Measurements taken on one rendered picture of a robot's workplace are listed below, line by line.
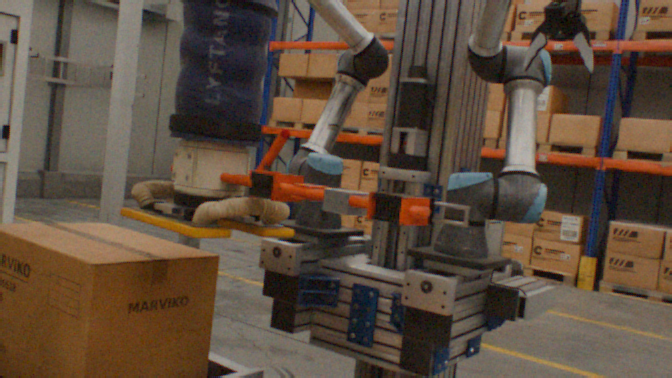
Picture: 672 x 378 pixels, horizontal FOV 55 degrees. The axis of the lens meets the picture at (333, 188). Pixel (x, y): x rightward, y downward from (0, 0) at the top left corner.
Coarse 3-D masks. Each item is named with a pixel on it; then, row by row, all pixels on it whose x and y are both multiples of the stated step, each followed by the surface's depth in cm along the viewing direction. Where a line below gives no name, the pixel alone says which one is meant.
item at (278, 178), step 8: (256, 176) 139; (264, 176) 137; (272, 176) 136; (280, 176) 137; (288, 176) 138; (296, 176) 140; (256, 184) 140; (264, 184) 138; (272, 184) 136; (256, 192) 139; (264, 192) 137; (272, 192) 136; (272, 200) 136; (280, 200) 138; (288, 200) 139; (296, 200) 141
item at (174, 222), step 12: (132, 216) 157; (144, 216) 153; (156, 216) 151; (168, 216) 151; (180, 216) 153; (192, 216) 147; (168, 228) 145; (180, 228) 141; (192, 228) 139; (204, 228) 141; (216, 228) 143
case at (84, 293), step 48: (0, 240) 183; (48, 240) 176; (96, 240) 185; (144, 240) 195; (0, 288) 182; (48, 288) 166; (96, 288) 155; (144, 288) 166; (192, 288) 178; (0, 336) 182; (48, 336) 165; (96, 336) 157; (144, 336) 168; (192, 336) 180
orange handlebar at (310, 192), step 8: (224, 176) 150; (232, 176) 148; (240, 176) 147; (248, 176) 151; (240, 184) 147; (248, 184) 144; (280, 184) 137; (288, 184) 135; (296, 184) 133; (304, 184) 133; (312, 184) 136; (280, 192) 137; (288, 192) 135; (296, 192) 133; (304, 192) 131; (312, 192) 129; (320, 192) 128; (312, 200) 131; (320, 200) 129; (352, 200) 122; (360, 200) 120; (416, 208) 112; (424, 208) 113; (416, 216) 113; (424, 216) 113
